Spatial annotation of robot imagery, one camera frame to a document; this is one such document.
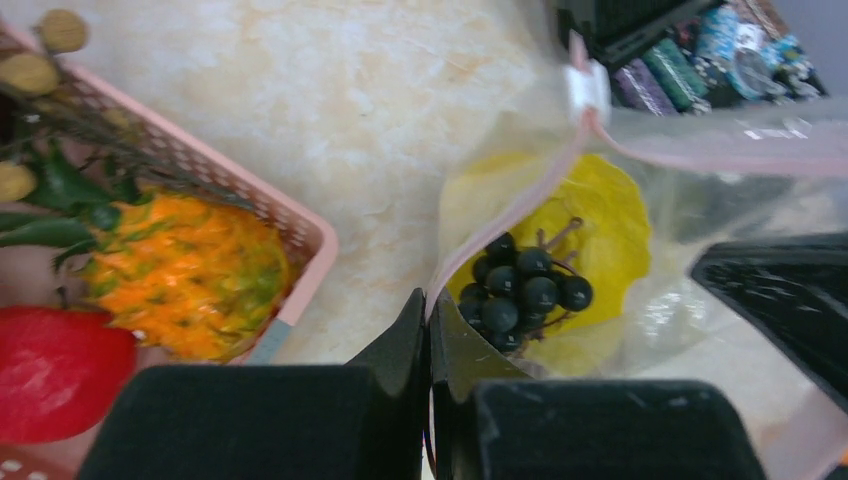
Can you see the orange spiky fruit toy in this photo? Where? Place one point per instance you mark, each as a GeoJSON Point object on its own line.
{"type": "Point", "coordinates": [195, 277]}

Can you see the purple poker chip stack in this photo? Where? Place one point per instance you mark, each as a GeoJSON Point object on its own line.
{"type": "Point", "coordinates": [640, 90]}

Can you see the yellow napa cabbage toy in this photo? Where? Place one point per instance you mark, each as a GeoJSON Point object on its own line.
{"type": "Point", "coordinates": [613, 245]}

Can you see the light blue poker chip stack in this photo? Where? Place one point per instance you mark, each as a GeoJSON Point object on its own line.
{"type": "Point", "coordinates": [716, 37]}

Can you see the red apple toy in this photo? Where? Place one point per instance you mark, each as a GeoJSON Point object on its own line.
{"type": "Point", "coordinates": [61, 370]}

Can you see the dark black grape bunch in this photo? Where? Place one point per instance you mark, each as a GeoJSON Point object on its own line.
{"type": "Point", "coordinates": [517, 292]}

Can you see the green poker chip stack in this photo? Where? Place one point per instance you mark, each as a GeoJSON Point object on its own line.
{"type": "Point", "coordinates": [677, 77]}

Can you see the clear zip top bag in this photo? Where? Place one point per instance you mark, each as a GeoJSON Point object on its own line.
{"type": "Point", "coordinates": [629, 296]}

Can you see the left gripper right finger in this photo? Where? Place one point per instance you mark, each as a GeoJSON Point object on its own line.
{"type": "Point", "coordinates": [490, 420]}

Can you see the black poker chip case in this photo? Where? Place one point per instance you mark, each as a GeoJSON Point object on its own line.
{"type": "Point", "coordinates": [769, 65]}

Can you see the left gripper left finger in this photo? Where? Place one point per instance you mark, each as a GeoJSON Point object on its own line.
{"type": "Point", "coordinates": [359, 420]}

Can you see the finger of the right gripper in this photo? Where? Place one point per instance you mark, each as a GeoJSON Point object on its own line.
{"type": "Point", "coordinates": [794, 291]}

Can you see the tan longan fruit cluster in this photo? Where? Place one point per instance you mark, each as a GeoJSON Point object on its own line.
{"type": "Point", "coordinates": [38, 84]}

